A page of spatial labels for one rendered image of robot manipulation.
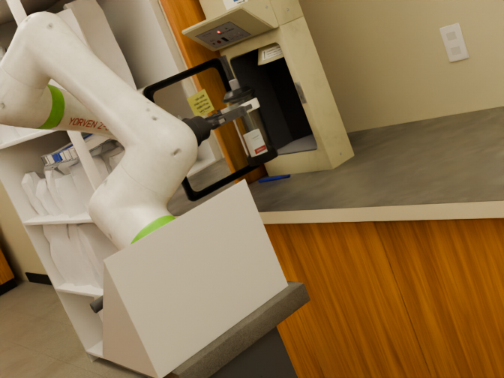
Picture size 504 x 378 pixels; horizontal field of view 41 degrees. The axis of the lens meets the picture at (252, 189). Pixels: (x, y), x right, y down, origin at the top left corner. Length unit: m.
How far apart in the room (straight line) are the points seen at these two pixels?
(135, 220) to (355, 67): 1.34
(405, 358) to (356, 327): 0.16
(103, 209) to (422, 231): 0.74
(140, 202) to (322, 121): 0.89
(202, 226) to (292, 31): 0.99
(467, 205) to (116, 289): 0.75
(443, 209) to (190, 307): 0.61
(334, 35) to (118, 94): 1.25
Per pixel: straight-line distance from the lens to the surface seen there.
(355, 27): 2.45
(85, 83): 1.47
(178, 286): 1.22
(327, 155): 2.12
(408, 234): 1.66
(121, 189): 1.38
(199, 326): 1.26
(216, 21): 2.10
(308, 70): 2.11
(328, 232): 1.84
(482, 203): 1.47
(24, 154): 3.99
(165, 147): 1.34
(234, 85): 2.08
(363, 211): 1.67
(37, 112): 1.66
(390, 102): 2.46
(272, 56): 2.16
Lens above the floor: 1.44
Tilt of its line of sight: 13 degrees down
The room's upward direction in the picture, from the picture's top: 22 degrees counter-clockwise
